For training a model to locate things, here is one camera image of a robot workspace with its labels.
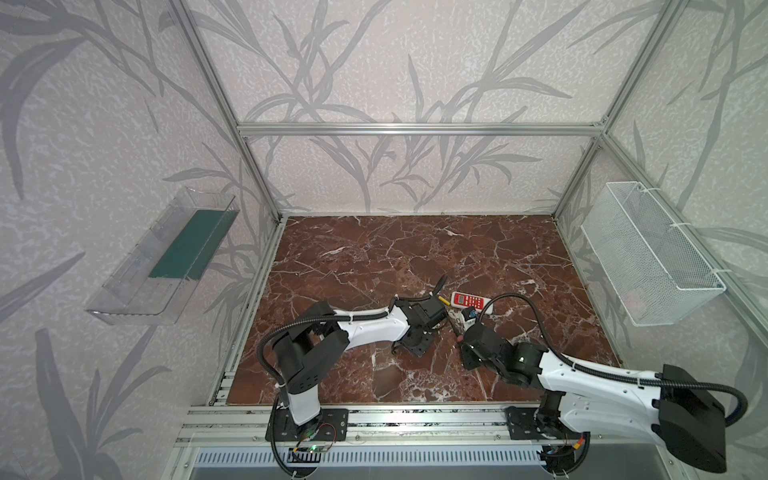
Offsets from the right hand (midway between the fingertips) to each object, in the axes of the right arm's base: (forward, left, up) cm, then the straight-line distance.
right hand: (459, 335), depth 84 cm
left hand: (+1, +11, -4) cm, 12 cm away
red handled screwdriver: (+21, +3, -6) cm, 22 cm away
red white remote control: (+12, -3, -3) cm, 13 cm away
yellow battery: (+14, +3, -5) cm, 15 cm away
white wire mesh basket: (+4, -39, +29) cm, 49 cm away
